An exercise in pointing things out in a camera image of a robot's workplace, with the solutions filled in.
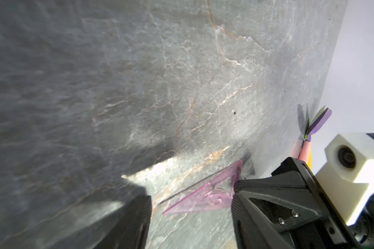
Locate pink triangle ruler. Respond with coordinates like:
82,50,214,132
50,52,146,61
163,160,243,215

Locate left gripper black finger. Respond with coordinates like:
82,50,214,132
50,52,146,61
95,196,152,249

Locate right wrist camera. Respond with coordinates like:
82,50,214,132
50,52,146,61
315,133,374,226

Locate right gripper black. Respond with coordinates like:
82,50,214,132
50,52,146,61
231,157,374,249

